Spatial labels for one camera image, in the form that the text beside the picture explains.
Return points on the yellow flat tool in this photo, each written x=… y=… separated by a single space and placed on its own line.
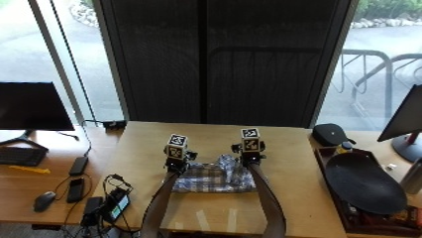
x=29 y=169

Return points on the black power adapter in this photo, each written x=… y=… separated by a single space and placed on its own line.
x=92 y=210

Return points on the dark mesh screen panel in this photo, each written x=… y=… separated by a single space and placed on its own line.
x=220 y=62

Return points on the black computer mouse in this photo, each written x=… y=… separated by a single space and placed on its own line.
x=44 y=201

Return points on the black oval plate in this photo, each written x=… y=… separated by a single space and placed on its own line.
x=365 y=183

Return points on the small yellow bottle black cap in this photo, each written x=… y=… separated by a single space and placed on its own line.
x=344 y=148

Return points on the silver metal bottle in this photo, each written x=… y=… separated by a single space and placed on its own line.
x=413 y=178

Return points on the black slim phone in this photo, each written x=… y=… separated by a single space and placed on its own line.
x=75 y=190

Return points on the grey window frame post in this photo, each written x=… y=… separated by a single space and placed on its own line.
x=57 y=62

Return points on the black power bank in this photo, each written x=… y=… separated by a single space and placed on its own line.
x=79 y=165

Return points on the grey metal bike rack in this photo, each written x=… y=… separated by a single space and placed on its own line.
x=389 y=82
x=373 y=74

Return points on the white marker cube on right glove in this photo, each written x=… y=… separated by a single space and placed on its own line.
x=250 y=139

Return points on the white marker cube on left glove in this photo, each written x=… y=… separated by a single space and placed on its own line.
x=176 y=145

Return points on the person's right hand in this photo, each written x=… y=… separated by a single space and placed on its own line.
x=253 y=158

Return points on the dark monitor with red stand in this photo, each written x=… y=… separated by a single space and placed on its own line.
x=406 y=119

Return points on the small white object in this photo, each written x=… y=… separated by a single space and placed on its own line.
x=392 y=166

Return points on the phone with lit screen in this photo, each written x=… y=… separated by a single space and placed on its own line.
x=116 y=205

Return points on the white marker cube on glove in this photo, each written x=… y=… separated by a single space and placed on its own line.
x=176 y=145
x=250 y=139

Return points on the black keyboard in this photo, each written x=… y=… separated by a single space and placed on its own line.
x=20 y=156

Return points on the person's left hand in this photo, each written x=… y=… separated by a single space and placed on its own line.
x=179 y=162

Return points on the black zip case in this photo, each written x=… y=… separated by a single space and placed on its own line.
x=330 y=134

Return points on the small black box at window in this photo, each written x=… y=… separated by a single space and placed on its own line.
x=113 y=125

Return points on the black computer monitor with stand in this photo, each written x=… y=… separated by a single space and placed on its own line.
x=31 y=105

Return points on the blue plaid cloth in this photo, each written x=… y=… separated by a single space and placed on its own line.
x=210 y=178

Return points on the brown wooden tray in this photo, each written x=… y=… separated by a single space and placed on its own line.
x=341 y=214

